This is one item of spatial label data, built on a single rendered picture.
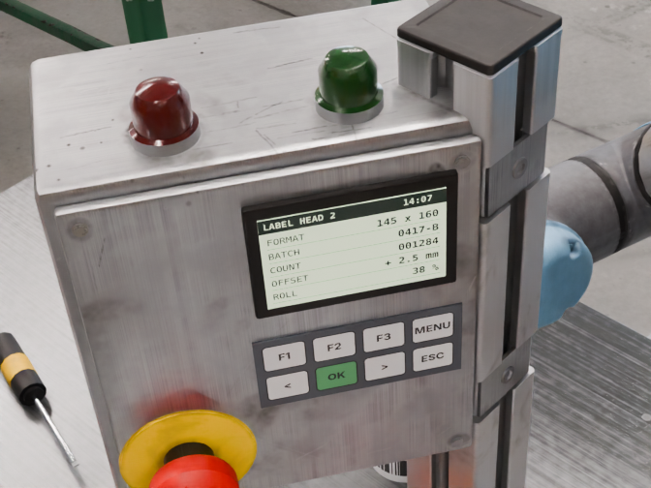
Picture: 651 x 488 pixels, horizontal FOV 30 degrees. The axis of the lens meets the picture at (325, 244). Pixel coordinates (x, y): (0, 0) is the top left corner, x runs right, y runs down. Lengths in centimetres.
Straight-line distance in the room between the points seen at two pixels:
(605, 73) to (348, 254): 272
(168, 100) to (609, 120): 259
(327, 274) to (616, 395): 78
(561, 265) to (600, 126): 218
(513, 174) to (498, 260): 4
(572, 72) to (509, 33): 271
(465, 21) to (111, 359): 19
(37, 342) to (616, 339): 60
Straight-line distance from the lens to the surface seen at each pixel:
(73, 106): 48
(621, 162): 87
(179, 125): 44
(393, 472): 113
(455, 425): 56
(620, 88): 312
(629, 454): 118
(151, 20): 217
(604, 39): 330
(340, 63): 45
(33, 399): 125
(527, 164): 49
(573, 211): 84
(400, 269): 48
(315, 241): 46
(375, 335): 50
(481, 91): 44
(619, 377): 124
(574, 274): 82
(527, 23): 46
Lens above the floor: 174
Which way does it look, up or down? 41 degrees down
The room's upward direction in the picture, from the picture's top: 4 degrees counter-clockwise
